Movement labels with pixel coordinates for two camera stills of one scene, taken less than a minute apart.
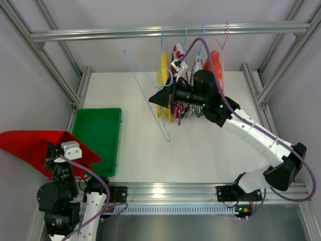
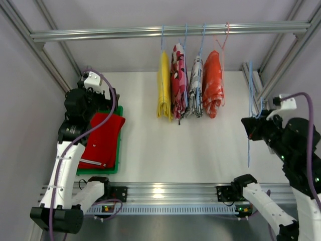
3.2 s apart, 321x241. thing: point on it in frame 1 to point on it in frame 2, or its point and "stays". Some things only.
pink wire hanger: (222, 48) stays
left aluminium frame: (74, 101) stays
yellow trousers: (163, 76) stays
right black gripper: (171, 95) to (254, 128)
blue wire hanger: (128, 56) to (251, 105)
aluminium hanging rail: (167, 32) stays
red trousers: (29, 145) to (101, 149)
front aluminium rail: (192, 194) stays
